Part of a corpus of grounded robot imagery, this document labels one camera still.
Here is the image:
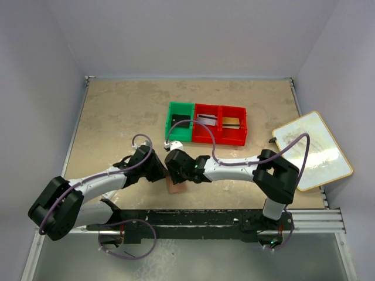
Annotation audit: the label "pink leather card holder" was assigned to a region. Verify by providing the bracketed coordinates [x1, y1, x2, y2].
[166, 176, 187, 194]

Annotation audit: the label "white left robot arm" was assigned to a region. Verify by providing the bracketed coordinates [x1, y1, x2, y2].
[28, 145, 166, 241]

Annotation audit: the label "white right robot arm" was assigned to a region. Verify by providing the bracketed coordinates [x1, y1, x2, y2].
[165, 149, 301, 229]

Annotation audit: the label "black VIP cards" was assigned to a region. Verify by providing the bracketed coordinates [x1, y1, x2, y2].
[171, 114, 190, 129]

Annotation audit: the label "silver magnetic stripe cards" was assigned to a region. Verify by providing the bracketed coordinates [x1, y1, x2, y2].
[197, 114, 217, 126]

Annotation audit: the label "gold magnetic stripe cards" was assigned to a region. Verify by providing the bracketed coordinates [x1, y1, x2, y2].
[222, 117, 240, 129]

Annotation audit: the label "green plastic bin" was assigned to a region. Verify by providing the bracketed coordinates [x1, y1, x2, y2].
[165, 102, 195, 142]

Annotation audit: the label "red plastic bin middle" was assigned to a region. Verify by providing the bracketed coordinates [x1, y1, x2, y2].
[192, 104, 222, 145]

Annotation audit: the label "red plastic bin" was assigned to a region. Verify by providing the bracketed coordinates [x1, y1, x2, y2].
[192, 104, 222, 145]
[219, 105, 248, 146]

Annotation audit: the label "red plastic bin right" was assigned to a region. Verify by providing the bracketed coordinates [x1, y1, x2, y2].
[219, 105, 248, 146]

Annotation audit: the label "yellow framed whiteboard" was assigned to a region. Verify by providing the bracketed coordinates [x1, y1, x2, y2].
[272, 111, 353, 191]

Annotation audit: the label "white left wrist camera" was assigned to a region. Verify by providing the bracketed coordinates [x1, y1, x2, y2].
[132, 140, 151, 150]

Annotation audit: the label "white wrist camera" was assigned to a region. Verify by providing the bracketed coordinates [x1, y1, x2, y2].
[163, 140, 184, 152]
[132, 140, 151, 150]

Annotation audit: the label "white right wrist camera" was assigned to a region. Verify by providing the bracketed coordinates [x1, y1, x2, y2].
[163, 140, 184, 152]

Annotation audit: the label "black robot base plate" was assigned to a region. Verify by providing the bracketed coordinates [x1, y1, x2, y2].
[87, 199, 294, 247]

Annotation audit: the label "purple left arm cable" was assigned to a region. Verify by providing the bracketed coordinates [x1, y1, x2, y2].
[38, 133, 158, 261]

